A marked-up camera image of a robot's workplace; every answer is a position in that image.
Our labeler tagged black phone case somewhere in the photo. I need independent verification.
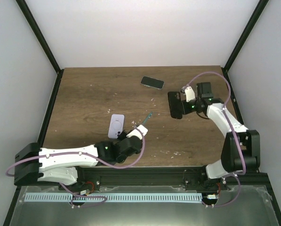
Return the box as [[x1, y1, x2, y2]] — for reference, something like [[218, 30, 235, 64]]
[[168, 91, 183, 119]]

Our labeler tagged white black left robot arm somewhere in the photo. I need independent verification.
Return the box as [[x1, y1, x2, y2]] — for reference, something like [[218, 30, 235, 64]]
[[6, 114, 148, 190]]

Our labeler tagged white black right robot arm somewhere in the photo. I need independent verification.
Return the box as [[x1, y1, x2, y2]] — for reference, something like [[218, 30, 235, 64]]
[[181, 82, 260, 190]]

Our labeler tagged lavender phone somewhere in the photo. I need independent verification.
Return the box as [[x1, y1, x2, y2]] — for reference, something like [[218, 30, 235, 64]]
[[108, 114, 125, 139]]

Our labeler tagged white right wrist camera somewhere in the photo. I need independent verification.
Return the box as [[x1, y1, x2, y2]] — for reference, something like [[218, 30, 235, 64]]
[[181, 86, 196, 102]]

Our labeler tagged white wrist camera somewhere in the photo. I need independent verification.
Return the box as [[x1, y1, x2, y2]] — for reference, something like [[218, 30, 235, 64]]
[[126, 125, 148, 140], [181, 86, 196, 102]]

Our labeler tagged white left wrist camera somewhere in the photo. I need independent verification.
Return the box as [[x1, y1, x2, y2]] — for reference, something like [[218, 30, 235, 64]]
[[126, 125, 148, 140]]

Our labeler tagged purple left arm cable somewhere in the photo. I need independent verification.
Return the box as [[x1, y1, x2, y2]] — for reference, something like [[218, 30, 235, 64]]
[[5, 128, 146, 177]]

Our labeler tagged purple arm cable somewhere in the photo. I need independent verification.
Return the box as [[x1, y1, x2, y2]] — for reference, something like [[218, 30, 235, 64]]
[[5, 128, 146, 177], [181, 71, 247, 208]]

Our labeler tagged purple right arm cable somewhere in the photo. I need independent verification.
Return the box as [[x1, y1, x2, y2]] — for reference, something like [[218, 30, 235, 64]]
[[181, 71, 247, 208]]

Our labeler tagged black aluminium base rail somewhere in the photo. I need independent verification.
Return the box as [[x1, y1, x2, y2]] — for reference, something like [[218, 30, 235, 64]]
[[57, 166, 268, 191]]

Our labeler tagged light blue slotted cable duct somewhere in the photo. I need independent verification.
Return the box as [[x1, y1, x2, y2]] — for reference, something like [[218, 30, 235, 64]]
[[24, 193, 202, 203]]

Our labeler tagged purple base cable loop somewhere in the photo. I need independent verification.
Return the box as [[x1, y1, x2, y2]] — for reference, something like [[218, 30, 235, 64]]
[[70, 194, 108, 209]]

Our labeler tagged black frame post right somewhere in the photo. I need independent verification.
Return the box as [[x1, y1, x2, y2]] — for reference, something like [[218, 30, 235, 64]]
[[224, 0, 270, 71]]

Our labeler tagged black frame post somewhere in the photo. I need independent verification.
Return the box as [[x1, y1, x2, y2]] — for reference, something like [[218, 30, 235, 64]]
[[224, 0, 270, 71], [15, 0, 62, 74]]

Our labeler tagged black frame post left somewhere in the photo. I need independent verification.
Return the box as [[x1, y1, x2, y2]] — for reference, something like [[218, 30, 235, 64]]
[[15, 0, 62, 74]]

